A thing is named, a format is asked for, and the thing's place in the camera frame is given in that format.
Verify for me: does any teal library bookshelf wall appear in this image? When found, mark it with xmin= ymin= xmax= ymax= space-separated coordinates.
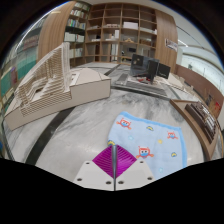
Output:
xmin=0 ymin=19 xmax=44 ymax=113

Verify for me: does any small white architectural model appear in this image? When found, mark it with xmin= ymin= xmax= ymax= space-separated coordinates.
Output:
xmin=166 ymin=72 xmax=201 ymax=98

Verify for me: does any dark model on wooden board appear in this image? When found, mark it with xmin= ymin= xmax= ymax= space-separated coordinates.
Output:
xmin=169 ymin=98 xmax=223 ymax=162

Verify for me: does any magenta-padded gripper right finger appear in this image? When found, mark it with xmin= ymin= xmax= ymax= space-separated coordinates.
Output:
xmin=114 ymin=144 xmax=156 ymax=192

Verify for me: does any wooden shelf unit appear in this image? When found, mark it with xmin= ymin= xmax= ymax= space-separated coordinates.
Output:
xmin=63 ymin=1 xmax=158 ymax=67

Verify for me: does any white wall poster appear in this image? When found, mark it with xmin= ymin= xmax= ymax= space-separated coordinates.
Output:
xmin=164 ymin=38 xmax=180 ymax=53

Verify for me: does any white slatted architectural model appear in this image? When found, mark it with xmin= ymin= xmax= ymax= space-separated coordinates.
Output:
xmin=3 ymin=41 xmax=112 ymax=131

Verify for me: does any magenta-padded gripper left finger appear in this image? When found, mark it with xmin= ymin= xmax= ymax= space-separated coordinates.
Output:
xmin=73 ymin=145 xmax=116 ymax=192

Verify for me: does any black box architectural model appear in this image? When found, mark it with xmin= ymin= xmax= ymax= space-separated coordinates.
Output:
xmin=111 ymin=52 xmax=173 ymax=100

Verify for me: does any light blue printed towel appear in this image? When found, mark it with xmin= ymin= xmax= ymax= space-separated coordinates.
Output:
xmin=107 ymin=110 xmax=189 ymax=181

